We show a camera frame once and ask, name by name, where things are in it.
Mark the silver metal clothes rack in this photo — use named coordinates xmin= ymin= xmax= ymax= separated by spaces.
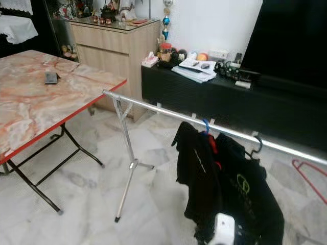
xmin=103 ymin=90 xmax=327 ymax=223

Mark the marble pattern folding table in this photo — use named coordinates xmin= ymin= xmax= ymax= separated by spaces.
xmin=0 ymin=50 xmax=127 ymax=215

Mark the white wall socket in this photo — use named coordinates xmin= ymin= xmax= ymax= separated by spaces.
xmin=209 ymin=49 xmax=229 ymax=60

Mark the black plush toy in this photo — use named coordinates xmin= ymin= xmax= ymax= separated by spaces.
xmin=170 ymin=49 xmax=188 ymax=65

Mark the black soundbar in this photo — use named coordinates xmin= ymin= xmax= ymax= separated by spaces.
xmin=260 ymin=75 xmax=327 ymax=97

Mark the blue trophy ornament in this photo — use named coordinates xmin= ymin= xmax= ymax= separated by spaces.
xmin=161 ymin=0 xmax=173 ymax=40

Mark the black plastic hanger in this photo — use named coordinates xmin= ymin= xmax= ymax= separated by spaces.
xmin=245 ymin=135 xmax=264 ymax=160

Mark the pink tissue box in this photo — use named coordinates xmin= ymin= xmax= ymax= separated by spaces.
xmin=142 ymin=52 xmax=159 ymax=68

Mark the red plastic hanger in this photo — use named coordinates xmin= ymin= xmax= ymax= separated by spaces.
xmin=292 ymin=159 xmax=327 ymax=205

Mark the stack of white papers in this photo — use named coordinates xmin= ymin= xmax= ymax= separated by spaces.
xmin=171 ymin=58 xmax=217 ymax=84

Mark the black flat television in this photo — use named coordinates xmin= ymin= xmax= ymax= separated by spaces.
xmin=241 ymin=0 xmax=327 ymax=85

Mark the red lid snack jar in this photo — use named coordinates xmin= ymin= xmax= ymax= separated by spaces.
xmin=158 ymin=42 xmax=173 ymax=63

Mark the black shirt with red trim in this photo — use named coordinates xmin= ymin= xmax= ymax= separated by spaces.
xmin=172 ymin=121 xmax=228 ymax=240

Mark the light wooden drawer cabinet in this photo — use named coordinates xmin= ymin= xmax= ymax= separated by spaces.
xmin=71 ymin=19 xmax=160 ymax=122

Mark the white lace cloth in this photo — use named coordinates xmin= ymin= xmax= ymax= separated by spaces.
xmin=0 ymin=0 xmax=34 ymax=15
xmin=0 ymin=15 xmax=38 ymax=44

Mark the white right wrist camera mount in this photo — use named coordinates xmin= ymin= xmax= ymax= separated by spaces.
xmin=214 ymin=213 xmax=236 ymax=245

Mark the black TV console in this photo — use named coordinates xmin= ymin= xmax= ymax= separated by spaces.
xmin=142 ymin=65 xmax=327 ymax=154

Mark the black shirt with green logo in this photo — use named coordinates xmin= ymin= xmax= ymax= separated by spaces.
xmin=214 ymin=134 xmax=285 ymax=245

